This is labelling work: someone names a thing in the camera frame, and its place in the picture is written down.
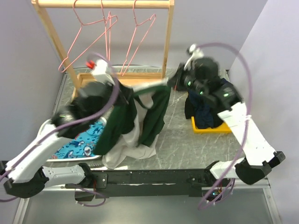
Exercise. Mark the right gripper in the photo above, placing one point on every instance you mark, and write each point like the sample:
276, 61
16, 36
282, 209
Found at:
175, 81

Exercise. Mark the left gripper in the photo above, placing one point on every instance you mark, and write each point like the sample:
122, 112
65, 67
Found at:
124, 93

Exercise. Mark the green and white t shirt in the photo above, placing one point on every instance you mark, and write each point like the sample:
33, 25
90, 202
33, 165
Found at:
132, 129

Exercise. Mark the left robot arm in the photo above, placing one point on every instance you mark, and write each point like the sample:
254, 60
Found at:
26, 174

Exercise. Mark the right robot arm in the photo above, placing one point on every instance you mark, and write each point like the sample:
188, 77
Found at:
259, 156

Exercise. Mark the wooden clothes rack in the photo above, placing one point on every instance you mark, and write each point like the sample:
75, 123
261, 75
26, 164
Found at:
67, 66

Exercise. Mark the navy blue garment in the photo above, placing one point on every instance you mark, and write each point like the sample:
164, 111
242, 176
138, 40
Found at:
203, 112

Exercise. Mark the blue shark print cloth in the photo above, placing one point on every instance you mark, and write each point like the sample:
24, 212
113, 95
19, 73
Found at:
81, 148

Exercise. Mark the yellow plastic tray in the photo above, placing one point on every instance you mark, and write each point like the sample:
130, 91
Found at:
223, 128

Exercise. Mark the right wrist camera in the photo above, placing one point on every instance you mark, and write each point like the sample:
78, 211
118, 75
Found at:
194, 52

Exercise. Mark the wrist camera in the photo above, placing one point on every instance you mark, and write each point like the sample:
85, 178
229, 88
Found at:
194, 52
100, 70

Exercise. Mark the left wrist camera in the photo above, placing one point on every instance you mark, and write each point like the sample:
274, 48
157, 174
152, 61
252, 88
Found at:
100, 70

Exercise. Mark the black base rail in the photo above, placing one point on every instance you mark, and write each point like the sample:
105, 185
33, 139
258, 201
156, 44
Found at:
162, 182

